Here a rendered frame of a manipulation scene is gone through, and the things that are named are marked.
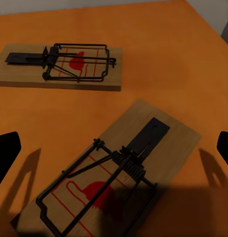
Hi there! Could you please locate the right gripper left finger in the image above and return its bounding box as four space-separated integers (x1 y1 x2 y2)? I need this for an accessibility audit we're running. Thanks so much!
0 131 21 184

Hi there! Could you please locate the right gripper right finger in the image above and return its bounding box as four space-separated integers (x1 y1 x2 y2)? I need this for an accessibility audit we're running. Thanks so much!
217 131 228 164

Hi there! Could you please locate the mousetrap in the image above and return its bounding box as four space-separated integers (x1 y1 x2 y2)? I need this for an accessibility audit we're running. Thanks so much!
9 98 202 237
0 43 122 92

